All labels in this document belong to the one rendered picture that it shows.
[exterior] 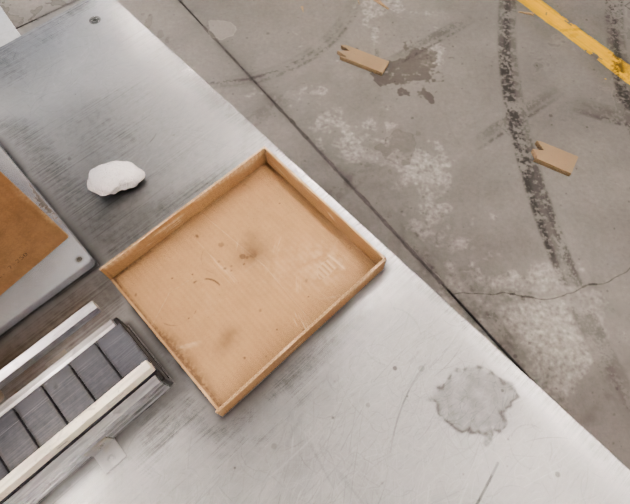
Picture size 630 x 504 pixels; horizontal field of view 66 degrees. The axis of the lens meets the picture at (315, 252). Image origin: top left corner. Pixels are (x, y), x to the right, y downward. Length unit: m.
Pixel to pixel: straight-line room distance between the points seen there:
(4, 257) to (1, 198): 0.10
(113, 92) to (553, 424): 0.85
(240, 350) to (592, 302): 1.34
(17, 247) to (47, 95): 0.34
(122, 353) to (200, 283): 0.14
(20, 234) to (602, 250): 1.68
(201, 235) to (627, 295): 1.46
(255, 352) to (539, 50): 1.94
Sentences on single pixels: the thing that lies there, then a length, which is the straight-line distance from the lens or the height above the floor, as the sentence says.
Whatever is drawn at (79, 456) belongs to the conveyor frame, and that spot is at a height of 0.86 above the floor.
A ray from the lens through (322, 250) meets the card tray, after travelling 0.71.
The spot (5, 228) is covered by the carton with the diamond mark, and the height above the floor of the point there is 0.95.
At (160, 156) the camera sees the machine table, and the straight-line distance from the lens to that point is 0.84.
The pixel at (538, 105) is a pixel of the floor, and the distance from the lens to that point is 2.15.
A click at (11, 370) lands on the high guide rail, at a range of 0.62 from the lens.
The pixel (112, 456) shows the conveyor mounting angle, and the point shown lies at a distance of 0.70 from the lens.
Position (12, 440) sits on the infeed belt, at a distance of 0.70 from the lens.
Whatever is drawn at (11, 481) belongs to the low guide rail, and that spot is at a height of 0.92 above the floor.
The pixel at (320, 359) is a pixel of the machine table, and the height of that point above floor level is 0.83.
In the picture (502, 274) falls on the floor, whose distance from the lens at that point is 1.71.
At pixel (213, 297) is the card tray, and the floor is 0.83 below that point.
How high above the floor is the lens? 1.49
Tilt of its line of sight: 66 degrees down
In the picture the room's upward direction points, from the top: straight up
